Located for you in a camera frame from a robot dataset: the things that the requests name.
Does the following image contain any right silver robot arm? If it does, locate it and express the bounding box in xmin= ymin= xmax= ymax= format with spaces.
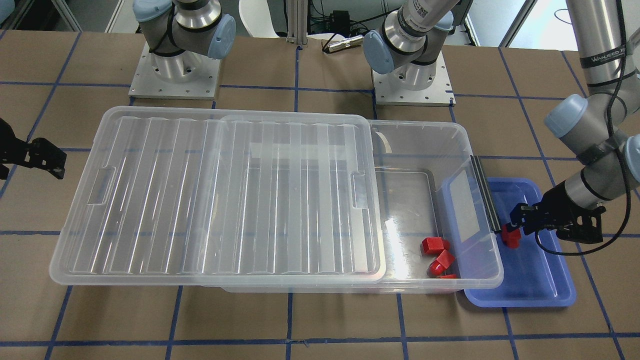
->
xmin=0 ymin=0 xmax=236 ymax=180

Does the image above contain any clear plastic storage box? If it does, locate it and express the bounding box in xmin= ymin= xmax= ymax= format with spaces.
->
xmin=225 ymin=120 xmax=505 ymax=294

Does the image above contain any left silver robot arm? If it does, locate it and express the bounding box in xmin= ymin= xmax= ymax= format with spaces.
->
xmin=363 ymin=0 xmax=639 ymax=250

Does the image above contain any white chair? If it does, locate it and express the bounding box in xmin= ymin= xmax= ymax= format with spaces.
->
xmin=238 ymin=0 xmax=279 ymax=39

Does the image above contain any black box latch handle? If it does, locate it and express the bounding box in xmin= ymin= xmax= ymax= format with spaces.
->
xmin=470 ymin=155 xmax=503 ymax=234

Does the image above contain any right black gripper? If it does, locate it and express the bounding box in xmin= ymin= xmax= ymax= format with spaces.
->
xmin=0 ymin=118 xmax=67 ymax=180

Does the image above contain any clear plastic box lid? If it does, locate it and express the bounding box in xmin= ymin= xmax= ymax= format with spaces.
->
xmin=49 ymin=105 xmax=387 ymax=292

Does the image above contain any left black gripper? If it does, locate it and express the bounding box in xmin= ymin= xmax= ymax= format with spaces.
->
xmin=509 ymin=185 xmax=606 ymax=245

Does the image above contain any aluminium frame post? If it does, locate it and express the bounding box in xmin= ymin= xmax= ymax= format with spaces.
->
xmin=285 ymin=0 xmax=309 ymax=48

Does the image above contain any black braided cable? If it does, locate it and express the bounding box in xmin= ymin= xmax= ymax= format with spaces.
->
xmin=534 ymin=0 xmax=632 ymax=257

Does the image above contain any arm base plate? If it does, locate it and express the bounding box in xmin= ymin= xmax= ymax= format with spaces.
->
xmin=128 ymin=43 xmax=222 ymax=100
xmin=371 ymin=52 xmax=457 ymax=107

